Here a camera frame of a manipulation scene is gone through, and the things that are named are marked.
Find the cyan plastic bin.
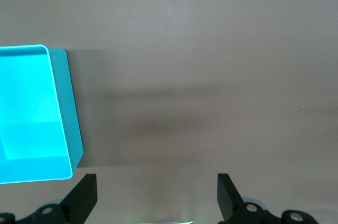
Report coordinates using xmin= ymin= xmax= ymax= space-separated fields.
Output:
xmin=0 ymin=44 xmax=85 ymax=185

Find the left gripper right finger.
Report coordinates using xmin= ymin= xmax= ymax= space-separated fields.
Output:
xmin=217 ymin=173 xmax=318 ymax=224

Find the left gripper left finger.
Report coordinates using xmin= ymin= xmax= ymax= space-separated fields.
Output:
xmin=0 ymin=173 xmax=98 ymax=224

